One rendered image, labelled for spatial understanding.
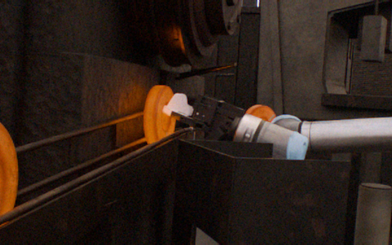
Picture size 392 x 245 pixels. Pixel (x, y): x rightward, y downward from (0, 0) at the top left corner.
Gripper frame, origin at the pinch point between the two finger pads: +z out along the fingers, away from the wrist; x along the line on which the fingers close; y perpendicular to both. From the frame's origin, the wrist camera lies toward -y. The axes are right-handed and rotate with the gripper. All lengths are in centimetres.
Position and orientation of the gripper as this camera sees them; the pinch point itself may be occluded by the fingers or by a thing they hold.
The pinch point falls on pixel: (161, 109)
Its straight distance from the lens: 134.8
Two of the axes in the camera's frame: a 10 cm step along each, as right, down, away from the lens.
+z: -9.0, -3.6, 2.4
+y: 3.4, -9.3, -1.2
